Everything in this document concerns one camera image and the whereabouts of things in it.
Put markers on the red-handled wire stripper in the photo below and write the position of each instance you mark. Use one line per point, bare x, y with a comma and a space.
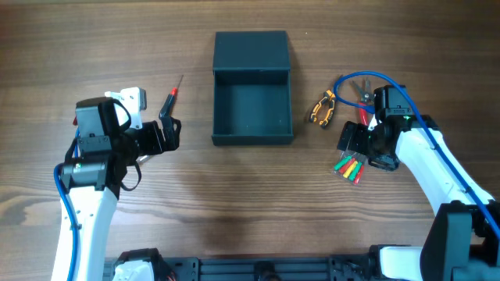
366, 97

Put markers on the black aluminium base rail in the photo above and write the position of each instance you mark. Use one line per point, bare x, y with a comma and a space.
265, 269

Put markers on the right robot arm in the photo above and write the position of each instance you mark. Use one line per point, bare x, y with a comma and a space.
461, 243

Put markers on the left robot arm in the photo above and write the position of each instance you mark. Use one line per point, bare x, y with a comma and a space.
90, 179

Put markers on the clear pack of colourful screwdrivers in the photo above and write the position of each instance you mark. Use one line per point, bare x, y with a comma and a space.
350, 166

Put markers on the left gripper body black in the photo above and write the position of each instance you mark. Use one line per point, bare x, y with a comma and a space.
161, 135

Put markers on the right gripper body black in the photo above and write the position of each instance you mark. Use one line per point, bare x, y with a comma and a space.
355, 139

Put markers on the dark green open box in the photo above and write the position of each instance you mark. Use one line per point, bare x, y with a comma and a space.
252, 88

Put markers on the orange black long-nose pliers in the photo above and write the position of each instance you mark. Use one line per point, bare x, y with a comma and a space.
322, 112

